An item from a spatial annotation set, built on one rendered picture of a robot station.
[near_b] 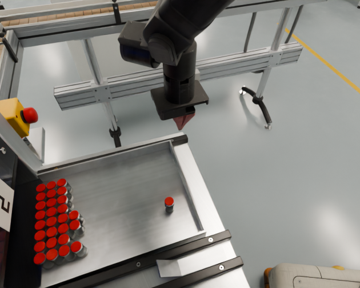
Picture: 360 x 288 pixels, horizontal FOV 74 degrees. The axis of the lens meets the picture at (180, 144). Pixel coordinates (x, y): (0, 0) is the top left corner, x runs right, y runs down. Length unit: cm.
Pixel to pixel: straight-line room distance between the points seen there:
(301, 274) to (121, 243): 88
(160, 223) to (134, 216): 6
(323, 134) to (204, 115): 93
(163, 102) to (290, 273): 98
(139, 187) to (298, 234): 119
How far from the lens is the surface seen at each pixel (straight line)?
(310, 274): 128
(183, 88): 43
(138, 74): 151
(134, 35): 42
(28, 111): 69
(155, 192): 61
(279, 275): 125
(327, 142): 213
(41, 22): 129
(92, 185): 65
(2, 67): 106
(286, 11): 171
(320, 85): 264
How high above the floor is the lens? 142
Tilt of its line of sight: 52 degrees down
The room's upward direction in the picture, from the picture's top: straight up
